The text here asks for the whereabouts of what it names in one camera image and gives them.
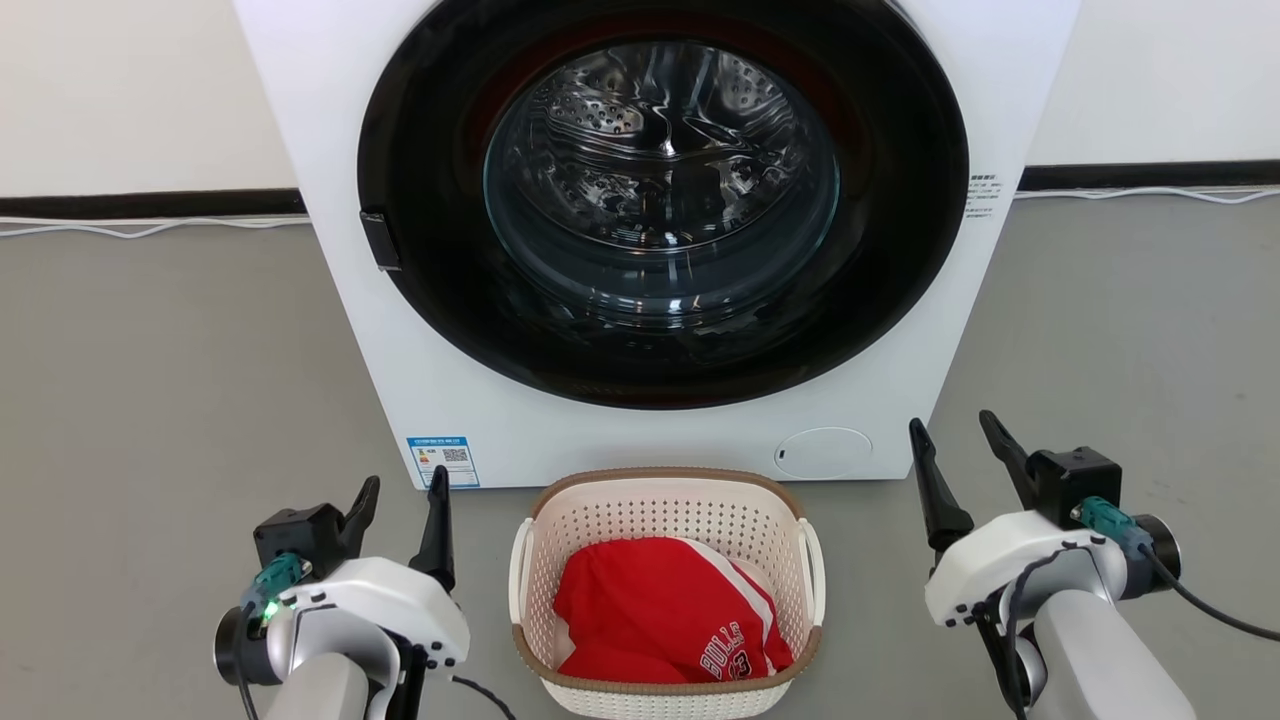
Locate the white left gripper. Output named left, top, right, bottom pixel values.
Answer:
left=268, top=465, right=472, bottom=671

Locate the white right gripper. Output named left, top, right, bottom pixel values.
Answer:
left=907, top=409, right=1131, bottom=629

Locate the white perforated laundry basket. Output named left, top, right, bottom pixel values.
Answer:
left=508, top=467, right=827, bottom=720

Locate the blue energy label sticker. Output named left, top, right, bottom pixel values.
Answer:
left=406, top=436, right=481, bottom=489

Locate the round white filter cover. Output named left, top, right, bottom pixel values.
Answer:
left=775, top=427, right=874, bottom=480

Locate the white front-load washing machine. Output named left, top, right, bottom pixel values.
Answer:
left=232, top=0, right=1081, bottom=491

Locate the round black glass washer door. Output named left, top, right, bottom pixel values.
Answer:
left=356, top=0, right=970, bottom=411

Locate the red basketball jersey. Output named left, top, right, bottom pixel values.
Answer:
left=552, top=537, right=796, bottom=685

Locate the stainless steel washer drum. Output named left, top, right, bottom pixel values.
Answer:
left=520, top=45, right=811, bottom=251

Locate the left camera cable green plug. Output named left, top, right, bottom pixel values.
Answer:
left=234, top=552, right=313, bottom=720

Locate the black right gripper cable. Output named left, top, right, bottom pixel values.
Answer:
left=1003, top=548, right=1081, bottom=720

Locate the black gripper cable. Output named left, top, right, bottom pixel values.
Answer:
left=448, top=674, right=518, bottom=720
left=1003, top=548, right=1081, bottom=720

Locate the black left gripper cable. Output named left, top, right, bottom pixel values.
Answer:
left=448, top=674, right=518, bottom=720

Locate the black door latch handle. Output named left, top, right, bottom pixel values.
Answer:
left=359, top=209, right=403, bottom=272

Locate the white floor cable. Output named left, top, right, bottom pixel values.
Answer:
left=0, top=214, right=311, bottom=241
left=1015, top=186, right=1280, bottom=206

